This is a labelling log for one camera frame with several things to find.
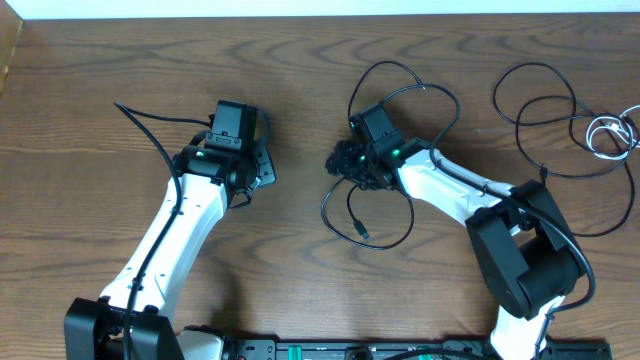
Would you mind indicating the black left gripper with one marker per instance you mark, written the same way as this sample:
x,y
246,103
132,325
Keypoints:
x,y
268,172

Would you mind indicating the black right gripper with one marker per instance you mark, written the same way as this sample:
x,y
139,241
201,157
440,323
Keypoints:
x,y
341,159

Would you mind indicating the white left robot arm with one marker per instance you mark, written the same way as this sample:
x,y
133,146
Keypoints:
x,y
133,316

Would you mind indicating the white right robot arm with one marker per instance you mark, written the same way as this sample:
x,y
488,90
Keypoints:
x,y
527,256

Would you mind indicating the cardboard side panel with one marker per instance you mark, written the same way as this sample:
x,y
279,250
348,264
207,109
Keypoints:
x,y
10,30

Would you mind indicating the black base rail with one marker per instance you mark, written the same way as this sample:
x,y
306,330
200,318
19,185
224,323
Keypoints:
x,y
380,350

